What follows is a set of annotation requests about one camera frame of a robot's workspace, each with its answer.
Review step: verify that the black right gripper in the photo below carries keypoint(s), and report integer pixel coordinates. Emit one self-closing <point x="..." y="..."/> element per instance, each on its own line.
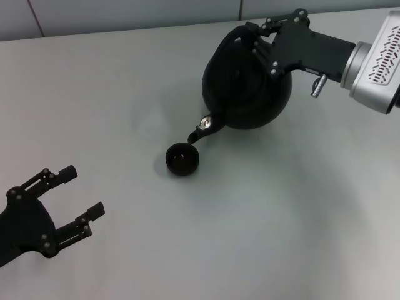
<point x="312" y="53"/>

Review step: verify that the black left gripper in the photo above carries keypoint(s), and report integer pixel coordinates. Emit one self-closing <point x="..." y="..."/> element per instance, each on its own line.
<point x="25" y="225"/>

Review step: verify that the black round teapot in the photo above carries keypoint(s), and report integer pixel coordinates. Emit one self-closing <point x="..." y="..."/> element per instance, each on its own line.
<point x="250" y="103"/>

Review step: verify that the small dark teacup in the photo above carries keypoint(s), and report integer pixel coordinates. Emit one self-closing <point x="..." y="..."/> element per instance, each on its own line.
<point x="182" y="165"/>

